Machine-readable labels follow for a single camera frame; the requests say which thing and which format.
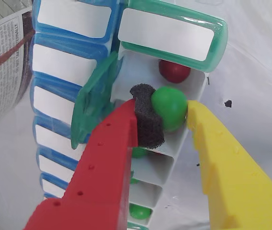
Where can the weekly pill organizer box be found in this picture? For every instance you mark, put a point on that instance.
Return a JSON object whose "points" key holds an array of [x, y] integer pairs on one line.
{"points": [[164, 36]]}

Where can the green round candy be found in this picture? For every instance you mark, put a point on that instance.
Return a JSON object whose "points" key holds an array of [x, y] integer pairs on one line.
{"points": [[139, 212], [139, 152], [169, 107], [134, 181]]}

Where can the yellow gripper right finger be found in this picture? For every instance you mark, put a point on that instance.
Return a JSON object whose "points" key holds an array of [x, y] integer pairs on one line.
{"points": [[241, 191]]}

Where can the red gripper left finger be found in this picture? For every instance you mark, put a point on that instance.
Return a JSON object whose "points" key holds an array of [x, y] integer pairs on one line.
{"points": [[97, 179]]}

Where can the plain red round candy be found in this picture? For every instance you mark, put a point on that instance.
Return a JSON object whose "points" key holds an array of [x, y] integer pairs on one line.
{"points": [[174, 72]]}

